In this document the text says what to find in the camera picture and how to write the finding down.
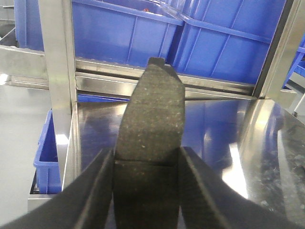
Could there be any small blue bin left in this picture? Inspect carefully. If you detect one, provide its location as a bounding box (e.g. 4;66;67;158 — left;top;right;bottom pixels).
33;110;61;194

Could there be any left blue plastic bin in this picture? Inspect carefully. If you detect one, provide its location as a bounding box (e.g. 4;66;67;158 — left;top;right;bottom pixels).
72;0;183;67

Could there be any far-left blue bin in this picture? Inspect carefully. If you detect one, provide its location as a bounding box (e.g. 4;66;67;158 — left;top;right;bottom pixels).
14;0;44;51

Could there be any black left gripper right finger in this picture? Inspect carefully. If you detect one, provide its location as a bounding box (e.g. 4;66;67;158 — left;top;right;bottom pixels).
178;147;301;229

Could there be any grey brake pad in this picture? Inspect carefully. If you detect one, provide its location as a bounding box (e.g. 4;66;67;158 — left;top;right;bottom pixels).
113;57;185;229

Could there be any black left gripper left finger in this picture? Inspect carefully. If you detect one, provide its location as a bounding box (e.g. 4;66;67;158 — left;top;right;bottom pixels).
3;149;114;229

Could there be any right blue plastic bin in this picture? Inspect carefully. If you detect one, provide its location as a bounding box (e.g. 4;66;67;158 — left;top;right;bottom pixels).
168;0;285;84

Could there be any blue plastic bin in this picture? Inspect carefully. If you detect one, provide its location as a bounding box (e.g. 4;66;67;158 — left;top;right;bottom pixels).
168;0;285;84
72;0;183;67

